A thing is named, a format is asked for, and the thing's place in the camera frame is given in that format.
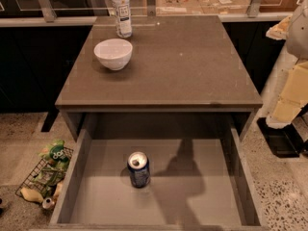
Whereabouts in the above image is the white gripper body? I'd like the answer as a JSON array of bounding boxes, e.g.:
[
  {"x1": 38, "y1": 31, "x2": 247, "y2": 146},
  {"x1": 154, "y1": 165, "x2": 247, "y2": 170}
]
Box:
[{"x1": 266, "y1": 61, "x2": 308, "y2": 129}]

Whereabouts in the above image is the blue pepsi can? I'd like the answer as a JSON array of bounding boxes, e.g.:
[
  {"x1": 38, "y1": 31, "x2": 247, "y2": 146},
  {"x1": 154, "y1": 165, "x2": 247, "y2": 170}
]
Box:
[{"x1": 127, "y1": 151, "x2": 150, "y2": 188}]

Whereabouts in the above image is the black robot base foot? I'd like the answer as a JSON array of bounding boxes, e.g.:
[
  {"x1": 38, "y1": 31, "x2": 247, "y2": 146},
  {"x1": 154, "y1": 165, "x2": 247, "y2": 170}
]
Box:
[{"x1": 257, "y1": 117, "x2": 308, "y2": 158}]

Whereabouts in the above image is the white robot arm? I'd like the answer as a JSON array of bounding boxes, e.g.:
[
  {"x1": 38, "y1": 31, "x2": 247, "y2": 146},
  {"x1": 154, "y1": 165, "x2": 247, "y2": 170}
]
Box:
[{"x1": 266, "y1": 0, "x2": 308, "y2": 129}]

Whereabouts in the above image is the grey cabinet counter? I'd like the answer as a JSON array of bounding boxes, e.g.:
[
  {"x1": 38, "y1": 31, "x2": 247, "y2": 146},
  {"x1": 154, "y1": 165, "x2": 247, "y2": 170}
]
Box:
[{"x1": 54, "y1": 14, "x2": 264, "y2": 141}]

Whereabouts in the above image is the grey open top drawer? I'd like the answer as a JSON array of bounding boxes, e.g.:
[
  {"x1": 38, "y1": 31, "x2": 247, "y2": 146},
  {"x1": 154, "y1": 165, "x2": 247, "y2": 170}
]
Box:
[{"x1": 50, "y1": 114, "x2": 268, "y2": 231}]

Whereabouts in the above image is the small silver can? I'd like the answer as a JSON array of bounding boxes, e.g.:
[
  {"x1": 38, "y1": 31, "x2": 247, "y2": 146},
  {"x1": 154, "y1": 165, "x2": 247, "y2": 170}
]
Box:
[{"x1": 42, "y1": 197, "x2": 56, "y2": 210}]

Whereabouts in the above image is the left cardboard box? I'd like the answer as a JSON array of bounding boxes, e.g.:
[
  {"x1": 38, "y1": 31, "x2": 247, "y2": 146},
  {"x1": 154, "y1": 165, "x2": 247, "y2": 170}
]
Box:
[{"x1": 156, "y1": 0, "x2": 203, "y2": 15}]

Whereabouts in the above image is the white ceramic bowl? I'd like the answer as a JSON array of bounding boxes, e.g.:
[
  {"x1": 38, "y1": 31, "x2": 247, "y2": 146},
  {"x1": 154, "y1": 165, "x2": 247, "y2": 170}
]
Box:
[{"x1": 93, "y1": 38, "x2": 133, "y2": 70}]

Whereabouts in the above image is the clear plastic water bottle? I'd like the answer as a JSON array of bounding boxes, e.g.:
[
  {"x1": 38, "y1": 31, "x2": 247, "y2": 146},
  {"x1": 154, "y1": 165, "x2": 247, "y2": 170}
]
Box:
[{"x1": 112, "y1": 0, "x2": 132, "y2": 39}]

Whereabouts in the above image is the green snack bag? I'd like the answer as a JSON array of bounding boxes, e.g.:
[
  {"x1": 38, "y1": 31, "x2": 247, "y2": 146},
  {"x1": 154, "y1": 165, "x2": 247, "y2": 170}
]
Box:
[{"x1": 38, "y1": 140, "x2": 69, "y2": 170}]

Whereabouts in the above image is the yellow snack packet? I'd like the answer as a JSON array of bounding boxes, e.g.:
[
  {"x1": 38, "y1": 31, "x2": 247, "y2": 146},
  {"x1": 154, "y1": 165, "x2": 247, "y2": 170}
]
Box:
[{"x1": 20, "y1": 188, "x2": 43, "y2": 203}]

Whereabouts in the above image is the glass railing with metal posts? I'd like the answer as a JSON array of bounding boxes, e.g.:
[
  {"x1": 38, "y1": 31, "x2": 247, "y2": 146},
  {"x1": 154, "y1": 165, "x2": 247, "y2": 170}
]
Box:
[{"x1": 0, "y1": 0, "x2": 303, "y2": 27}]

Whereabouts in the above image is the black wire basket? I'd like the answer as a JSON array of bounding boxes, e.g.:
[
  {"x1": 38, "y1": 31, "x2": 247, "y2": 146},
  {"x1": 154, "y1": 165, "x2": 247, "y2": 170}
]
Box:
[{"x1": 15, "y1": 147, "x2": 73, "y2": 199}]

